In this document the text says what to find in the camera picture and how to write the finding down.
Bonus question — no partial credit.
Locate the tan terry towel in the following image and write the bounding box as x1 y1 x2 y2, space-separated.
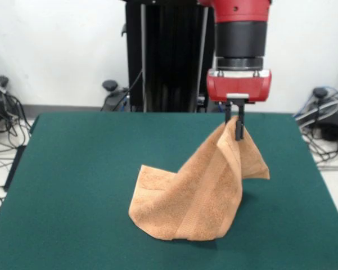
128 115 271 241

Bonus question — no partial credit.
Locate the black floor cable tangle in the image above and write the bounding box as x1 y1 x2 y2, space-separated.
0 92 32 228
300 130 338 173

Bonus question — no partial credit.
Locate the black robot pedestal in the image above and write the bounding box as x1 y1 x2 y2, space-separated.
101 0 231 114

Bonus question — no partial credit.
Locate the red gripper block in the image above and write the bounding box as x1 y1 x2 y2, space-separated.
206 68 273 141

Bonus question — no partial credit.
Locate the grey floor stand base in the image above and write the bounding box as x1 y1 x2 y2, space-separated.
295 86 338 142

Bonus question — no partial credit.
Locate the black pedestal cable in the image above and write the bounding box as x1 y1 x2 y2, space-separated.
111 69 145 113

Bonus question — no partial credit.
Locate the blue floor cable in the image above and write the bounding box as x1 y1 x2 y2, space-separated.
293 85 338 119

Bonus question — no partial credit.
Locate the dark green table cloth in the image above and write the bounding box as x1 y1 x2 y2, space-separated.
0 111 338 270

